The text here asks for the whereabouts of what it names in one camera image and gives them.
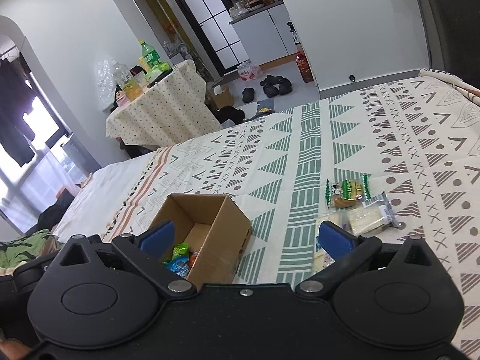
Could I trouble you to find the blueberry cake package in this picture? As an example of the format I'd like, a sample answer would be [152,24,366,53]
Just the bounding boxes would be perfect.
[312,211,357,274]

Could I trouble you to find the light green snack packet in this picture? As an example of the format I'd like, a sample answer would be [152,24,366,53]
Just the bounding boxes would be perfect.
[172,243,190,260]

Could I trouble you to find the blue snack packet in box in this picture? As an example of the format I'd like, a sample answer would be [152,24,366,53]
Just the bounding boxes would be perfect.
[163,256,191,278]

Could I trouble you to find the white sandwich bread package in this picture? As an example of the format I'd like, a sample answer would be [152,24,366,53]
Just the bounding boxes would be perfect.
[341,192,400,236]

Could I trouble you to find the orange snack packet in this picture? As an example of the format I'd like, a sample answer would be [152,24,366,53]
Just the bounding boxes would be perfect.
[189,251,198,267]

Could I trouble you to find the green cookie packet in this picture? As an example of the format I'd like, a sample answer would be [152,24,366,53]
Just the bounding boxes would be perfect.
[325,174,371,209]

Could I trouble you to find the brown cardboard box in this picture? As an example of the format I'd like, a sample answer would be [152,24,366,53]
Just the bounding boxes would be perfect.
[150,193,251,288]

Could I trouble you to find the green quilt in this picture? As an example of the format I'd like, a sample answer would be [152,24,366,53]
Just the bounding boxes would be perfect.
[0,229,60,276]

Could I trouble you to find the patterned bed blanket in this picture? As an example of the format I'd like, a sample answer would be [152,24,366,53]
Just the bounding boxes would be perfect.
[55,71,479,359]

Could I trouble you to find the table with dotted cloth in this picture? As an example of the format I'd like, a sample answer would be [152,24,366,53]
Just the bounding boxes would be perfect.
[106,60,221,147]

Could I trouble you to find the yellow juice bottle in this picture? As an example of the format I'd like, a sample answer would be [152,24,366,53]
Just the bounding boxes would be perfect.
[112,60,143,101]

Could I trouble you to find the small cardboard floor box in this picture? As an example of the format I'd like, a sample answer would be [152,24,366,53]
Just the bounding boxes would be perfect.
[210,85,234,109]

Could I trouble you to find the green tissue box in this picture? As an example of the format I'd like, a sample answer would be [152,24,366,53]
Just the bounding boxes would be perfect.
[145,62,173,84]

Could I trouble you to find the black shoes pile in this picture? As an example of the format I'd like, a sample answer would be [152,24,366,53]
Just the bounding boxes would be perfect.
[259,75,293,98]

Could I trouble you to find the red oil bottle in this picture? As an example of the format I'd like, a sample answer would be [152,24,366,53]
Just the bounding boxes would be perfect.
[295,51,314,83]

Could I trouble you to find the black shoe single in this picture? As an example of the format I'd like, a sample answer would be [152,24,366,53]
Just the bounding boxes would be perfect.
[241,88,255,104]

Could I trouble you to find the green soda bottle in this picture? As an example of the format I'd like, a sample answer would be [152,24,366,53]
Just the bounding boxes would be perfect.
[139,40,161,69]

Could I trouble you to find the hanging dark clothes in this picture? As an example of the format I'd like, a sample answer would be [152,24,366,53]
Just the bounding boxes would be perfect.
[1,59,36,167]

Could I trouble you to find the water bottle pack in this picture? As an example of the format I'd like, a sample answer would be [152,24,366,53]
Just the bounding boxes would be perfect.
[237,59,263,81]

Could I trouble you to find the white kitchen cabinet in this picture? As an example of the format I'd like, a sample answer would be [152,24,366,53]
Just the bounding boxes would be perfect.
[230,3,297,65]

